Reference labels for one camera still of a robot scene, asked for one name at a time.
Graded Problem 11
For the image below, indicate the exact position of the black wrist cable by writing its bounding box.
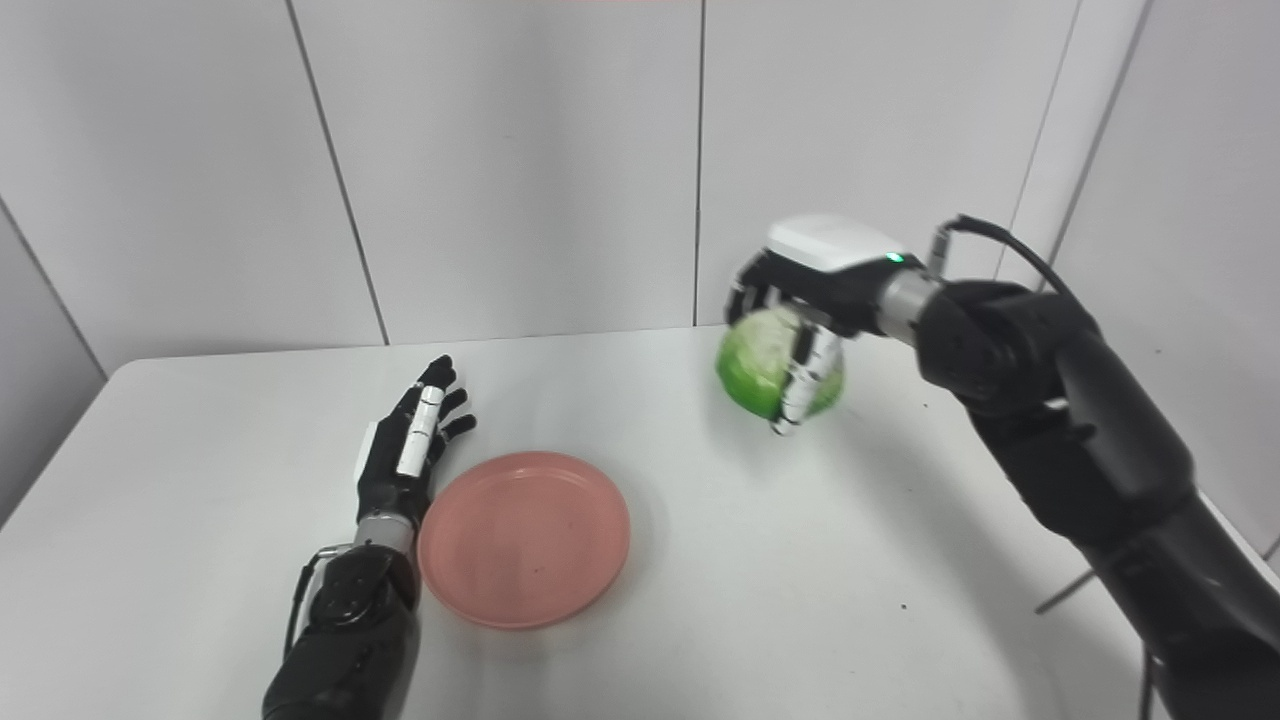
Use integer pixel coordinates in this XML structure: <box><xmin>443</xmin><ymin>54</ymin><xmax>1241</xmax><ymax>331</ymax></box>
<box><xmin>930</xmin><ymin>214</ymin><xmax>1081</xmax><ymax>306</ymax></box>
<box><xmin>284</xmin><ymin>550</ymin><xmax>336</xmax><ymax>661</ymax></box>

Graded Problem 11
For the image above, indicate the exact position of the green white cabbage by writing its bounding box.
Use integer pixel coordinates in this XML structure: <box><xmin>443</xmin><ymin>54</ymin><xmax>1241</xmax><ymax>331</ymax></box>
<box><xmin>715</xmin><ymin>305</ymin><xmax>846</xmax><ymax>421</ymax></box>

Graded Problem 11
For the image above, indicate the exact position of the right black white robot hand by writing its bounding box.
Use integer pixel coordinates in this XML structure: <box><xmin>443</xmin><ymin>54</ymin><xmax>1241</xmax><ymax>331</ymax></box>
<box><xmin>726</xmin><ymin>213</ymin><xmax>906</xmax><ymax>438</ymax></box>

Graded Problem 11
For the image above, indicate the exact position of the pink round plate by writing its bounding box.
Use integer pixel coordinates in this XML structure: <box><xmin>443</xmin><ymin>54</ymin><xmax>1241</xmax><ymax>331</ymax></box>
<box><xmin>417</xmin><ymin>451</ymin><xmax>632</xmax><ymax>631</ymax></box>

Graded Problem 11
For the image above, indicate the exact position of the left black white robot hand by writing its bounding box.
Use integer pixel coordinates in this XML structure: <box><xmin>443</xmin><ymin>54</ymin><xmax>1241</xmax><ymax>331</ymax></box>
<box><xmin>354</xmin><ymin>355</ymin><xmax>478</xmax><ymax>529</ymax></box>

